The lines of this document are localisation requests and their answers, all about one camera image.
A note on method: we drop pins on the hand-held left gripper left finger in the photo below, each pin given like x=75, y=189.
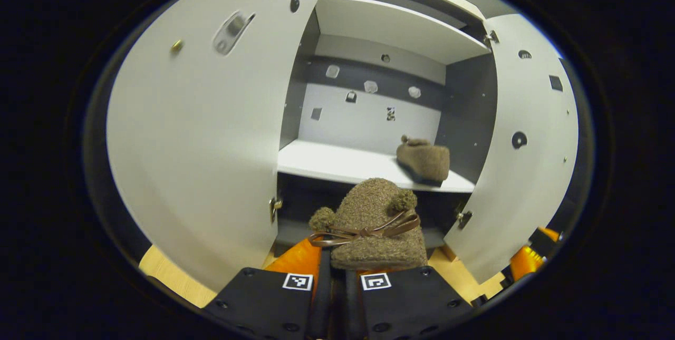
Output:
x=263, y=303

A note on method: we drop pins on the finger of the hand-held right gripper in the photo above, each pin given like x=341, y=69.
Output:
x=524, y=262
x=543, y=235

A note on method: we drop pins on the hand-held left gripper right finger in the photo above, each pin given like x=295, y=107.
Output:
x=411, y=303

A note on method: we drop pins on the white cabinet door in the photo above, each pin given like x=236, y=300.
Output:
x=527, y=182
x=200, y=145

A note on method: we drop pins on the brown fuzzy shoe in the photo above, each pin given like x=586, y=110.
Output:
x=369, y=203
x=424, y=163

